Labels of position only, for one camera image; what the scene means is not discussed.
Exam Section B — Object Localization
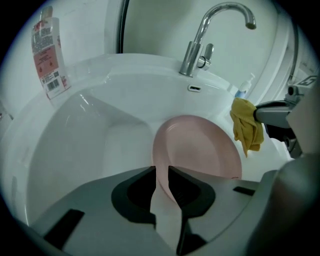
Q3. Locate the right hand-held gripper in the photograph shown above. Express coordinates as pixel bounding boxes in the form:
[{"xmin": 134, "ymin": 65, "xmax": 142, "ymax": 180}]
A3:
[{"xmin": 253, "ymin": 74, "xmax": 320, "ymax": 160}]

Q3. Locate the yellow cloth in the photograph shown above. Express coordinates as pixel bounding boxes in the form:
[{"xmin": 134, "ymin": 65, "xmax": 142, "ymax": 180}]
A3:
[{"xmin": 229, "ymin": 97, "xmax": 265, "ymax": 158}]

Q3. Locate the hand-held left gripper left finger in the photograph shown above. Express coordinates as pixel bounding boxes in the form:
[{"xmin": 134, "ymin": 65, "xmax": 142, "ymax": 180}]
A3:
[{"xmin": 29, "ymin": 165, "xmax": 176, "ymax": 256}]

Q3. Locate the pink label bottle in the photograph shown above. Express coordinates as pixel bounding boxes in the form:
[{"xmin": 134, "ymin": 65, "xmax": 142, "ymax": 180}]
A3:
[{"xmin": 31, "ymin": 5, "xmax": 72, "ymax": 100}]

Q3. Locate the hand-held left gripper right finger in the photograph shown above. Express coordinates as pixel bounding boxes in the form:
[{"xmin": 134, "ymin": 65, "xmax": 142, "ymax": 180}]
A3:
[{"xmin": 167, "ymin": 164, "xmax": 263, "ymax": 256}]

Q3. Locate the big pink plate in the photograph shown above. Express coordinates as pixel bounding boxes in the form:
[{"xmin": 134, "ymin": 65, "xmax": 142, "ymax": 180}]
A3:
[{"xmin": 152, "ymin": 114, "xmax": 243, "ymax": 198}]

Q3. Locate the white pump soap dispenser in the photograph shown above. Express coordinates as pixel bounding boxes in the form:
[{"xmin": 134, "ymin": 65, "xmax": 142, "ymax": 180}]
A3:
[{"xmin": 234, "ymin": 72, "xmax": 256, "ymax": 100}]

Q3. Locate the white vanity cabinet with sink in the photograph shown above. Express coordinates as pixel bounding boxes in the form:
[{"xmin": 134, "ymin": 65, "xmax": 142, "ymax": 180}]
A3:
[{"xmin": 0, "ymin": 52, "xmax": 301, "ymax": 251}]

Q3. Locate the chrome faucet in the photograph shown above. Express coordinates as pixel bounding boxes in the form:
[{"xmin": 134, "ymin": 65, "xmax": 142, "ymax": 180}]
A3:
[{"xmin": 178, "ymin": 1, "xmax": 257, "ymax": 78}]

